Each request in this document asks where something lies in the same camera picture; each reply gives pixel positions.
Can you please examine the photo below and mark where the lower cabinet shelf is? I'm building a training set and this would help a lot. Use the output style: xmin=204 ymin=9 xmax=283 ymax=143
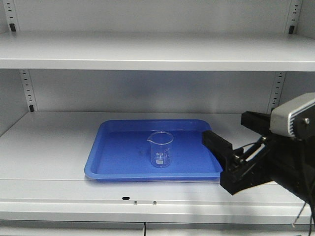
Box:
xmin=0 ymin=112 xmax=310 ymax=224

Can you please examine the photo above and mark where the clear glass beaker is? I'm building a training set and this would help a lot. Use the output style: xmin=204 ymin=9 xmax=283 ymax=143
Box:
xmin=147 ymin=131 xmax=174 ymax=168

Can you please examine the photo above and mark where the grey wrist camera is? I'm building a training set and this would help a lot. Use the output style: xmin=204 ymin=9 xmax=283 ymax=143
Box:
xmin=270 ymin=92 xmax=315 ymax=140

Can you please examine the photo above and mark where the blue plastic tray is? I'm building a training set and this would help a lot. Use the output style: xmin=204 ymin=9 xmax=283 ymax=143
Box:
xmin=84 ymin=119 xmax=222 ymax=181

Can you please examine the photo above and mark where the cabinet shelf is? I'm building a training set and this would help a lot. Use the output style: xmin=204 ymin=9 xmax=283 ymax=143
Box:
xmin=0 ymin=31 xmax=315 ymax=72
xmin=0 ymin=112 xmax=310 ymax=224

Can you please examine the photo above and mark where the upper cabinet shelf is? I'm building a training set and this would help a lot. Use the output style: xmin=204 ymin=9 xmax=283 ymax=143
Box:
xmin=0 ymin=31 xmax=315 ymax=72

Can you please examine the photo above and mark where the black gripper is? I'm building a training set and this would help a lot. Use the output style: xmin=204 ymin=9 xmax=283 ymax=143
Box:
xmin=202 ymin=111 xmax=315 ymax=202

